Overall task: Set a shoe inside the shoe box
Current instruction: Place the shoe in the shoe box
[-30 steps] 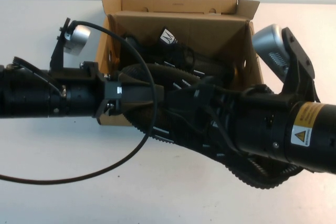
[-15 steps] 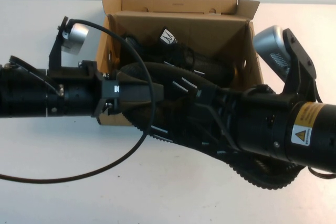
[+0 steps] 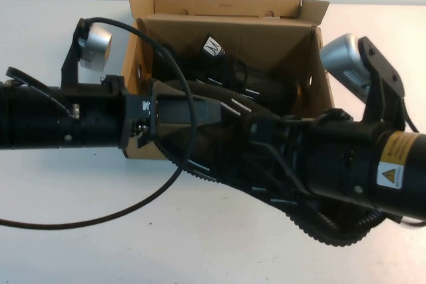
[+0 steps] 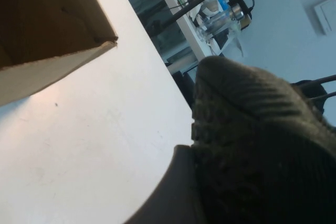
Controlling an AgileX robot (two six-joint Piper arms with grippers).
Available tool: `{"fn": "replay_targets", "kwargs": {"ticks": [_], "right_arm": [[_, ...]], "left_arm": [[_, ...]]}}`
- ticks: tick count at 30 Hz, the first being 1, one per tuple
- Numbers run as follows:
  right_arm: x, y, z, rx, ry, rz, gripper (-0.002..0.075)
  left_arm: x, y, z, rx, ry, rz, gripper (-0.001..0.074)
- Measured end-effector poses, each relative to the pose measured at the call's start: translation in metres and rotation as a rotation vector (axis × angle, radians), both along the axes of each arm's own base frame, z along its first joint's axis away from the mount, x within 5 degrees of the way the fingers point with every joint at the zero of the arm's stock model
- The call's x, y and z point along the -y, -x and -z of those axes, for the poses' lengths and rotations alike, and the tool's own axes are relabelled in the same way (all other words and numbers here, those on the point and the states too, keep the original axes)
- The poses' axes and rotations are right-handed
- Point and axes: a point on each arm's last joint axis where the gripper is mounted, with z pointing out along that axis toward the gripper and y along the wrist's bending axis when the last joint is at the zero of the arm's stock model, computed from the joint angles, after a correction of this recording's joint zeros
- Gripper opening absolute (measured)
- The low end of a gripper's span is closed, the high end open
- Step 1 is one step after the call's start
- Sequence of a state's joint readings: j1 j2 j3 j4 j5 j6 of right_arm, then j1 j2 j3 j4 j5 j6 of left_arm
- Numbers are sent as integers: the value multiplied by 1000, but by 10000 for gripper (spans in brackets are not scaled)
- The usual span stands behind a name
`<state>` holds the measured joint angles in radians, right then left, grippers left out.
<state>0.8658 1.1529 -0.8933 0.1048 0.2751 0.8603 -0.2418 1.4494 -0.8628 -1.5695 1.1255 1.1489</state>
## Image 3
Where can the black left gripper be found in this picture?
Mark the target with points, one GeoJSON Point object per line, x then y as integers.
{"type": "Point", "coordinates": [136, 114]}

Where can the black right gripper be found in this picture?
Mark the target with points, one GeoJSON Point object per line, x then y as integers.
{"type": "Point", "coordinates": [283, 144]}

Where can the black sneaker with white stripes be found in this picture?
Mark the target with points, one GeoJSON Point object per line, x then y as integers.
{"type": "Point", "coordinates": [226, 161]}
{"type": "Point", "coordinates": [213, 48]}

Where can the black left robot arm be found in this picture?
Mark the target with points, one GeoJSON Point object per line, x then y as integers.
{"type": "Point", "coordinates": [40, 121]}

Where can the brown cardboard shoe box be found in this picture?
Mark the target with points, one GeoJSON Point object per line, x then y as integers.
{"type": "Point", "coordinates": [233, 14]}

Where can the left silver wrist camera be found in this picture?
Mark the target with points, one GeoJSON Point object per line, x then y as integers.
{"type": "Point", "coordinates": [96, 41]}

